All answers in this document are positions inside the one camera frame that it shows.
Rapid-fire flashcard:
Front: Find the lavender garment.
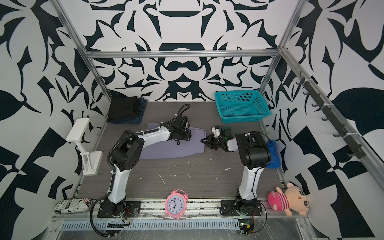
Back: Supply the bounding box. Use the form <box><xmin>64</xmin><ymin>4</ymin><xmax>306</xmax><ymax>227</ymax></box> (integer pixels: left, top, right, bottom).
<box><xmin>140</xmin><ymin>127</ymin><xmax>207</xmax><ymax>160</ymax></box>

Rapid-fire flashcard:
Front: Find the dark blue denim skirt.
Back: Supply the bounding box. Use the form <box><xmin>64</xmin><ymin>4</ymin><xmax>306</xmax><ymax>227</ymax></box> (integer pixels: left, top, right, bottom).
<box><xmin>110</xmin><ymin>98</ymin><xmax>148</xmax><ymax>125</ymax></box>

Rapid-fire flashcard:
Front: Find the black garment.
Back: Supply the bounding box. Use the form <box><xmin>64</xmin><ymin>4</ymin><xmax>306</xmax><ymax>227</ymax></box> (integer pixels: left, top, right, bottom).
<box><xmin>107</xmin><ymin>97</ymin><xmax>141</xmax><ymax>123</ymax></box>

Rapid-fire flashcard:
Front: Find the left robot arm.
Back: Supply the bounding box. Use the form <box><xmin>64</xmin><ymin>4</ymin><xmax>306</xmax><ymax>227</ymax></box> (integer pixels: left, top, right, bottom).
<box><xmin>101</xmin><ymin>115</ymin><xmax>192</xmax><ymax>217</ymax></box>

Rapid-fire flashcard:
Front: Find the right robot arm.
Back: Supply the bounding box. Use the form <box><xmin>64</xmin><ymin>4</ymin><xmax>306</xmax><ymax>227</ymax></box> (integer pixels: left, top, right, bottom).
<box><xmin>201</xmin><ymin>127</ymin><xmax>274</xmax><ymax>217</ymax></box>

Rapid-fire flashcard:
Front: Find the teal plastic basket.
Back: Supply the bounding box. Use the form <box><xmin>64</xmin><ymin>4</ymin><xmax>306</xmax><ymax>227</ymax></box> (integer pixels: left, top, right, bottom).
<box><xmin>215</xmin><ymin>90</ymin><xmax>271</xmax><ymax>124</ymax></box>

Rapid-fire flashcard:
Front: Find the bright blue cloth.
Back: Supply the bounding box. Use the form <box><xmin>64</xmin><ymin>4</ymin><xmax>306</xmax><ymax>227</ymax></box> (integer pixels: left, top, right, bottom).
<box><xmin>266</xmin><ymin>140</ymin><xmax>282</xmax><ymax>169</ymax></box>

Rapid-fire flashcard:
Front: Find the pink alarm clock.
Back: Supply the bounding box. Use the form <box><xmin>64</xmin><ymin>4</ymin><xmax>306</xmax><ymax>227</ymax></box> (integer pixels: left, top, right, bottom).
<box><xmin>164</xmin><ymin>190</ymin><xmax>189</xmax><ymax>220</ymax></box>

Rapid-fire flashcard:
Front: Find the small green circuit board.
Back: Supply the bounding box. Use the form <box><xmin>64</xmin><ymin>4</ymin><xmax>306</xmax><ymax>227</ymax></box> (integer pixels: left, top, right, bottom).
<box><xmin>239</xmin><ymin>219</ymin><xmax>255</xmax><ymax>235</ymax></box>

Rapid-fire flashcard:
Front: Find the white box on stand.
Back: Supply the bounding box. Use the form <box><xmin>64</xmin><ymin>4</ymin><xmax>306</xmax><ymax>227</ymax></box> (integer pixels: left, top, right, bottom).
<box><xmin>65</xmin><ymin>117</ymin><xmax>103</xmax><ymax>176</ymax></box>

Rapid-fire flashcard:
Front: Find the pink plush pig toy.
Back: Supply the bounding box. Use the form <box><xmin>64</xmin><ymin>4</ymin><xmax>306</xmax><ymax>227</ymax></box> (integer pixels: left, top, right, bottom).
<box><xmin>267</xmin><ymin>183</ymin><xmax>310</xmax><ymax>217</ymax></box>

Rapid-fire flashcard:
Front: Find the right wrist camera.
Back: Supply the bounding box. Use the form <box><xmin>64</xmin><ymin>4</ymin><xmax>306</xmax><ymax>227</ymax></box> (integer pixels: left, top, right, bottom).
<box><xmin>212</xmin><ymin>127</ymin><xmax>222</xmax><ymax>138</ymax></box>

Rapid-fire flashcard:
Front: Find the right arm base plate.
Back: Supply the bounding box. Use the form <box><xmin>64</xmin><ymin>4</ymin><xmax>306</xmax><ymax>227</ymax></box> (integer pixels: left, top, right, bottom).
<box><xmin>219</xmin><ymin>199</ymin><xmax>263</xmax><ymax>217</ymax></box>

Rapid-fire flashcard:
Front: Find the white slotted cable duct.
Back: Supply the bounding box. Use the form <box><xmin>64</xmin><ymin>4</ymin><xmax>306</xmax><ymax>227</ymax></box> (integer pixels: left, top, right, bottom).
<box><xmin>58</xmin><ymin>218</ymin><xmax>241</xmax><ymax>232</ymax></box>

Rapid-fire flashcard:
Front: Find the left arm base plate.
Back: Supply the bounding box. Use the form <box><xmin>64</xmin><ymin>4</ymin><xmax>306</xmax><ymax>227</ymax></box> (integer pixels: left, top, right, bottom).
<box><xmin>97</xmin><ymin>200</ymin><xmax>142</xmax><ymax>218</ymax></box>

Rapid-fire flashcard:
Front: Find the black coat hook rail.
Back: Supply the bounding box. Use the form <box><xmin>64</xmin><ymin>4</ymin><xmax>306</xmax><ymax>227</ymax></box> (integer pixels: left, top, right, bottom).
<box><xmin>298</xmin><ymin>71</ymin><xmax>368</xmax><ymax>159</ymax></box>

